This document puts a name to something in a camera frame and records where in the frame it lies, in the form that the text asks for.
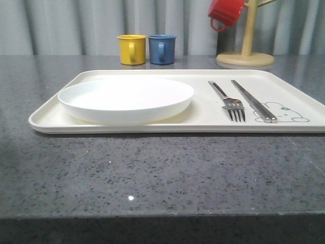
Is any white round plate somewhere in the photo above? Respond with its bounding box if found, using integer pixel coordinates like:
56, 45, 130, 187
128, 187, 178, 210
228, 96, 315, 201
58, 77, 194, 125

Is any silver metal fork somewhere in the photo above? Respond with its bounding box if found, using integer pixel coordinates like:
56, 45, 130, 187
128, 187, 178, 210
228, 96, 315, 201
208, 81, 246, 123

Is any silver metal chopstick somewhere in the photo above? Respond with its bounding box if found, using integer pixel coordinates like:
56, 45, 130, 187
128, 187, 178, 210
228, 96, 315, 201
230, 79, 272, 124
232, 79, 278, 124

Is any blue enamel mug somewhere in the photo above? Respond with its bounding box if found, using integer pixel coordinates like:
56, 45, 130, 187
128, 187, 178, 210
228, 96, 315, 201
148, 35, 176, 65

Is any yellow enamel mug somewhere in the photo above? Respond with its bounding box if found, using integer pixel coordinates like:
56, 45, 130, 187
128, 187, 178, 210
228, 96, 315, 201
117, 34, 147, 66

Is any wooden mug tree stand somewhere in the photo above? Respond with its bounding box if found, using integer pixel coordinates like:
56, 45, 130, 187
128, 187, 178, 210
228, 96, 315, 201
216, 1, 274, 66

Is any red enamel mug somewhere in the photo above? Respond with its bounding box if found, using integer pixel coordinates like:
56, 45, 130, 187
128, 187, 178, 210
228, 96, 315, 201
208, 0, 245, 32

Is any cream rabbit serving tray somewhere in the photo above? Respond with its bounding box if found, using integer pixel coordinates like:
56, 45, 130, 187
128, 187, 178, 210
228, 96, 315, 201
28, 70, 324, 134

